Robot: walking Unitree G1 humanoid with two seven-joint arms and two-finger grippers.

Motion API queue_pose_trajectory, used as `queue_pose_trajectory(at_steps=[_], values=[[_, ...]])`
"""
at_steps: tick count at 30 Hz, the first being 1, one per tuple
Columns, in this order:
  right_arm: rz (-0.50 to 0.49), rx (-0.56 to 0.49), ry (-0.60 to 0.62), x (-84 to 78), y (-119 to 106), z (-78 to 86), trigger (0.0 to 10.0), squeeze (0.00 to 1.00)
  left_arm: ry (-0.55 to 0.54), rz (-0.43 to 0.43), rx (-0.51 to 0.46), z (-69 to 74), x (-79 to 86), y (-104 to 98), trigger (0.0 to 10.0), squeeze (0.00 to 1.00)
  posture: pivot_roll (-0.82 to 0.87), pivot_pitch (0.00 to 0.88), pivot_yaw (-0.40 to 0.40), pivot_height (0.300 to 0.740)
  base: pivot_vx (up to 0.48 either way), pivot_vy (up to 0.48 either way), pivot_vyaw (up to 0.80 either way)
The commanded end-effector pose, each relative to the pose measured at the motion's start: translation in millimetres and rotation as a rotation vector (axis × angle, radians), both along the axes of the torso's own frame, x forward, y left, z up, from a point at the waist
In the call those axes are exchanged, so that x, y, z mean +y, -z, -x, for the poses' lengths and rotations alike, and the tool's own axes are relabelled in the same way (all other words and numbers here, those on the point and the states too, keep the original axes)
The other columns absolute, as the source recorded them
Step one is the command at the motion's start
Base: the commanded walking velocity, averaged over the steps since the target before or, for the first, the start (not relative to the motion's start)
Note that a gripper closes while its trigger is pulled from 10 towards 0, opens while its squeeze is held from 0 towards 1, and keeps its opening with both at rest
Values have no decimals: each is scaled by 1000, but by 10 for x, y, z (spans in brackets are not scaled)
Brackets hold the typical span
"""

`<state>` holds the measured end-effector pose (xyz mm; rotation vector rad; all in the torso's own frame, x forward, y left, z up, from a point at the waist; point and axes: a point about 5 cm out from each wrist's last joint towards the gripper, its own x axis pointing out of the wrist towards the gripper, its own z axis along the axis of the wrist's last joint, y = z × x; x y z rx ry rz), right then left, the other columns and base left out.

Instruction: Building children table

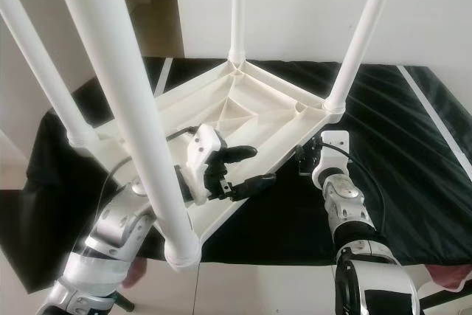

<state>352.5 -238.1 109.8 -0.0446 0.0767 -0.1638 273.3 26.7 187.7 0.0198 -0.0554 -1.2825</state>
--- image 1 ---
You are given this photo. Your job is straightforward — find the white plastic table top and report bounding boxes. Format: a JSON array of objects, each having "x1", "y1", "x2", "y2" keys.
[{"x1": 74, "y1": 59, "x2": 344, "y2": 246}]

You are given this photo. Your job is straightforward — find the white plastic table leg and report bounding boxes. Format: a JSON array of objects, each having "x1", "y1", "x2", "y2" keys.
[
  {"x1": 229, "y1": 0, "x2": 248, "y2": 65},
  {"x1": 324, "y1": 0, "x2": 401, "y2": 118},
  {"x1": 48, "y1": 0, "x2": 204, "y2": 271},
  {"x1": 0, "y1": 0, "x2": 100, "y2": 152}
]

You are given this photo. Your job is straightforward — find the black tablecloth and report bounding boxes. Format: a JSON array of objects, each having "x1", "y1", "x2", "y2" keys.
[{"x1": 4, "y1": 57, "x2": 472, "y2": 294}]

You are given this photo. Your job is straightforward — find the white fabric strip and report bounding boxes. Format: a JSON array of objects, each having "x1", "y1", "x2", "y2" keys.
[
  {"x1": 397, "y1": 66, "x2": 472, "y2": 161},
  {"x1": 155, "y1": 58, "x2": 174, "y2": 98}
]

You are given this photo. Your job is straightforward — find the pink cloth piece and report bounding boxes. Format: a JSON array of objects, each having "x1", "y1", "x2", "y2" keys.
[
  {"x1": 424, "y1": 263, "x2": 472, "y2": 290},
  {"x1": 122, "y1": 260, "x2": 145, "y2": 290}
]

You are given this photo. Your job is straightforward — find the black metal stand leg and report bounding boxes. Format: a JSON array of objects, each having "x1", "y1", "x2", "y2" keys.
[
  {"x1": 417, "y1": 289, "x2": 472, "y2": 308},
  {"x1": 111, "y1": 294, "x2": 137, "y2": 312}
]

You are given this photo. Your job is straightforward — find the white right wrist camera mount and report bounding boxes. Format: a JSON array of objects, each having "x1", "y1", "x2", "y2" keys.
[{"x1": 311, "y1": 131, "x2": 351, "y2": 187}]

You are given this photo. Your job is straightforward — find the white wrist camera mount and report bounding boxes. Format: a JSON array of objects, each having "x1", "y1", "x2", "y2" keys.
[
  {"x1": 187, "y1": 125, "x2": 226, "y2": 205},
  {"x1": 311, "y1": 131, "x2": 351, "y2": 187}
]

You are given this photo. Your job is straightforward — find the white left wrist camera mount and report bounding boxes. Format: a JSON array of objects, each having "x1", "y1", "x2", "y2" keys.
[{"x1": 187, "y1": 125, "x2": 226, "y2": 205}]

